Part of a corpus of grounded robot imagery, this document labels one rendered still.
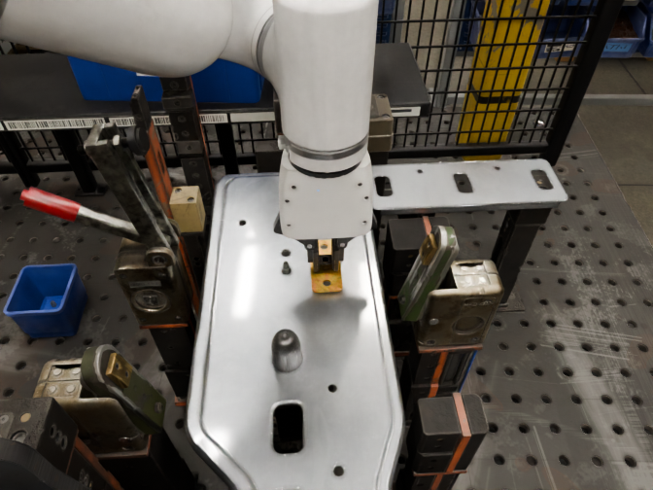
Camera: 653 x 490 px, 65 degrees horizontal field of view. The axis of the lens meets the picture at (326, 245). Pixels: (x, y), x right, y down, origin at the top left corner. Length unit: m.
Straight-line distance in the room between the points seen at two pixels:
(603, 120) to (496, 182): 2.27
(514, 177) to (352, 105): 0.42
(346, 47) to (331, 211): 0.19
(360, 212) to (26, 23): 0.35
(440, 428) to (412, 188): 0.36
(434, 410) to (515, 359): 0.43
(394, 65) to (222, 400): 0.68
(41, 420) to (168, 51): 0.29
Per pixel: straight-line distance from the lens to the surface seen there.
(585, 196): 1.33
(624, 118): 3.12
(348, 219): 0.55
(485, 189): 0.79
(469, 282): 0.60
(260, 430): 0.54
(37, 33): 0.32
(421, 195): 0.76
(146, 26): 0.32
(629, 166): 2.78
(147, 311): 0.69
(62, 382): 0.54
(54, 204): 0.61
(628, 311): 1.13
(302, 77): 0.44
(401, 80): 0.96
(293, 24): 0.42
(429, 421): 0.56
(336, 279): 0.63
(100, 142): 0.52
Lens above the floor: 1.50
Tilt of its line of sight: 47 degrees down
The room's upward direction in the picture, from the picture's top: straight up
